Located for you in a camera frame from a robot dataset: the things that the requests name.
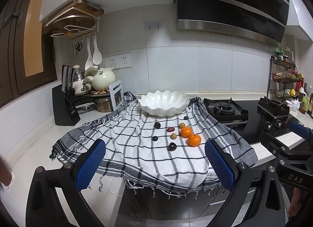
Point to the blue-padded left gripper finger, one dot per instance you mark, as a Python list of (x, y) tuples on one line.
[(43, 204)]

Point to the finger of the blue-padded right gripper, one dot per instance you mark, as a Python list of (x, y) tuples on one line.
[(266, 207)]

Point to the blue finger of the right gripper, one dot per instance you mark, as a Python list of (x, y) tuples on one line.
[(300, 130)]

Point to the orange mandarin front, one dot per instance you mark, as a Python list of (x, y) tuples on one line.
[(194, 140)]

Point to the orange mandarin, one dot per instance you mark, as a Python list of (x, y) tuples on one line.
[(194, 140), (185, 132)]

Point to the dark plum front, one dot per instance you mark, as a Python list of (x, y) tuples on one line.
[(172, 146)]

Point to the dark plum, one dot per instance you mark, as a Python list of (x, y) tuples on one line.
[(172, 146), (157, 125)]

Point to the tan longan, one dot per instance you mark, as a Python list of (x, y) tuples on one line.
[(173, 136), (181, 125)]

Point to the tan longan front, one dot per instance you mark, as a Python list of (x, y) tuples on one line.
[(173, 136)]

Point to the red jujube date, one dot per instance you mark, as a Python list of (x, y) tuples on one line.
[(170, 129)]

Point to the person's right hand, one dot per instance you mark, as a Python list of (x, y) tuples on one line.
[(295, 205)]

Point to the black gas stove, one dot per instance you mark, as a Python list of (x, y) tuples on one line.
[(251, 118)]

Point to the checkered white grey cloth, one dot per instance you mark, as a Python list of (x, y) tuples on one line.
[(133, 156)]

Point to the black knife block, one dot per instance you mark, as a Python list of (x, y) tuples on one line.
[(65, 112)]

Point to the white scalloped ceramic bowl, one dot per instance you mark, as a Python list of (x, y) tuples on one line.
[(164, 104)]

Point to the stainless steel pot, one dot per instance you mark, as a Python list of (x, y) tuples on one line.
[(104, 104)]

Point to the white small pot with lid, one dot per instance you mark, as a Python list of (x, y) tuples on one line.
[(78, 79)]

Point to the black range hood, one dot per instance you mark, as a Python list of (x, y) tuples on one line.
[(260, 20)]

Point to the white rack stand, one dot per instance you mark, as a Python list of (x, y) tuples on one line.
[(116, 94)]

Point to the cream ceramic pot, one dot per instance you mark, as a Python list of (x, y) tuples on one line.
[(100, 78)]

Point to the brown wooden door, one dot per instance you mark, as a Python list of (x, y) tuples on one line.
[(27, 54)]

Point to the white ladle spoon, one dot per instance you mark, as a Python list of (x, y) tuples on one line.
[(89, 61)]

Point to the white rice spoon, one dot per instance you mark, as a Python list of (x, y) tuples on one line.
[(97, 56)]

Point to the black scissors hanging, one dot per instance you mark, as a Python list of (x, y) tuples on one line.
[(78, 48)]

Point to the wooden cutting boards on rack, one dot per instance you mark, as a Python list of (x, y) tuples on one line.
[(77, 19)]

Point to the black wire spice rack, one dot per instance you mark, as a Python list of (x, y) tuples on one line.
[(284, 80)]

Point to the wall socket panel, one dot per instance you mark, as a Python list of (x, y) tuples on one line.
[(118, 61)]

